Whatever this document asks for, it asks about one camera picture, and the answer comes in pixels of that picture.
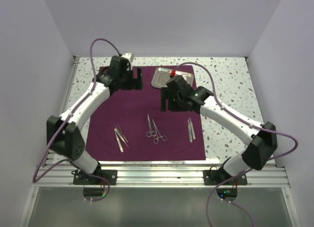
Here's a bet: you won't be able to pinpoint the steel instrument tray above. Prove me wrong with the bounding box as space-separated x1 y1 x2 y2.
151 67 194 88

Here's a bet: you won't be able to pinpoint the purple cloth wrap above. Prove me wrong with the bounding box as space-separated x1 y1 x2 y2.
86 66 206 162

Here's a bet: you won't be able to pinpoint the steel scissors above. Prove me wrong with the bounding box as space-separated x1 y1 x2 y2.
146 115 157 138

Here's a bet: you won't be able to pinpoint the thin steel forceps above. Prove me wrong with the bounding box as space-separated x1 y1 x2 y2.
116 124 129 147

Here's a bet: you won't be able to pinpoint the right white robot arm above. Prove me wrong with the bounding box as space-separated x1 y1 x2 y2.
160 76 278 184

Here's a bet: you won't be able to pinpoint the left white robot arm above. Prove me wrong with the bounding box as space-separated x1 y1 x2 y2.
47 53 143 184

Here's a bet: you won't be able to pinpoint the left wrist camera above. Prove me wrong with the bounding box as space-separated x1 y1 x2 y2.
121 53 134 63

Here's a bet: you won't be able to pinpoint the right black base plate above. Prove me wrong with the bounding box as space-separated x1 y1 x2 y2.
203 166 248 186

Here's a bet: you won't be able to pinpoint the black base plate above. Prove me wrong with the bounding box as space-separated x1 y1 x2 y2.
71 170 118 185
203 166 248 186

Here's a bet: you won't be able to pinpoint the aluminium front rail frame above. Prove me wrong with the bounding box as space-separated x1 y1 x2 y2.
32 164 289 188

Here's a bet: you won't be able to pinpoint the aluminium left side rail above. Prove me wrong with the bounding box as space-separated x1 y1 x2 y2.
41 56 80 167

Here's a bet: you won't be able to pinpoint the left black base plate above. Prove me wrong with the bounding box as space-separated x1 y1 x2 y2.
71 170 118 185

